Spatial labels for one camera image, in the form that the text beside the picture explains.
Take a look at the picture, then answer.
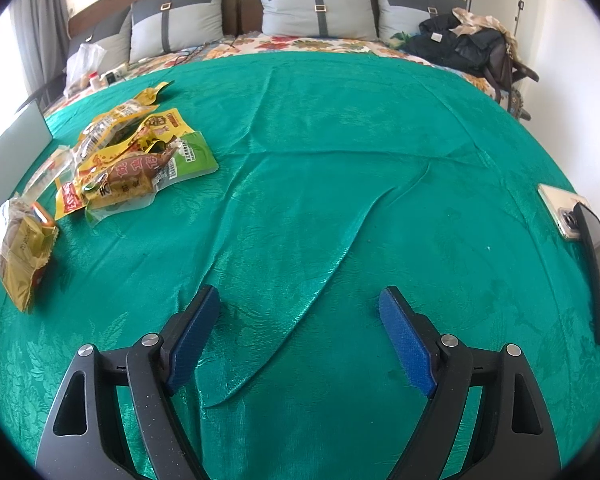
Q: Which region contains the grey cushion far right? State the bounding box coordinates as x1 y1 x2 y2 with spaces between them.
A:
377 0 466 42

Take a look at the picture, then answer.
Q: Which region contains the grey cushion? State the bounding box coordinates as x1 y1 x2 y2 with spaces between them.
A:
130 0 223 63
68 6 132 74
260 0 377 40
377 0 466 42

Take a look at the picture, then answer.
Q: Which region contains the green satin bedspread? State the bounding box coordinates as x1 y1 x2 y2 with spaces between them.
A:
0 52 600 479

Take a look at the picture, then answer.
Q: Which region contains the floral bed sheet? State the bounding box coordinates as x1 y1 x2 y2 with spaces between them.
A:
42 31 527 118

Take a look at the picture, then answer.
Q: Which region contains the clear long snack stick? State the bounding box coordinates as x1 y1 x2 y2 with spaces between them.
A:
22 145 74 205

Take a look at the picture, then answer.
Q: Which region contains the gold smartphone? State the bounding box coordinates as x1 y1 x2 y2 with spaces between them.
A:
538 184 590 240

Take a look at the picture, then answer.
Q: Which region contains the black clothes pile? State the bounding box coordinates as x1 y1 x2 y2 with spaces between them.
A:
391 8 540 100

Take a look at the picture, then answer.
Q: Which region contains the white cardboard box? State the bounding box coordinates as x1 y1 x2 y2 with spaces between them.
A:
0 101 52 207

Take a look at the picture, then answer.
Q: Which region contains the grey cushion far left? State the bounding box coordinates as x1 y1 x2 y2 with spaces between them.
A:
68 6 132 74

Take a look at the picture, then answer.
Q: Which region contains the green chicken leg snack pack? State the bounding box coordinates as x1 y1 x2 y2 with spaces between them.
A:
81 131 219 226

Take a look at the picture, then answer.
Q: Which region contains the yellow peanut snack bag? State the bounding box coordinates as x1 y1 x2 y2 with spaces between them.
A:
72 99 158 164

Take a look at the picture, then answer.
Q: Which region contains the yellow long spicy snack pack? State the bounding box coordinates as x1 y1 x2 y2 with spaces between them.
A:
55 108 194 220

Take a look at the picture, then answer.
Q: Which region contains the grey curtain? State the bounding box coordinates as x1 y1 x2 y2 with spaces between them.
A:
9 0 69 94

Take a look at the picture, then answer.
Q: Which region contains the gold cracker snack bag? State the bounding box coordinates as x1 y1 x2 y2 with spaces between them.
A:
0 195 59 313

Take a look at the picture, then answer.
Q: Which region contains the clear plastic bag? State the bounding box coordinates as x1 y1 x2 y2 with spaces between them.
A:
64 42 106 99

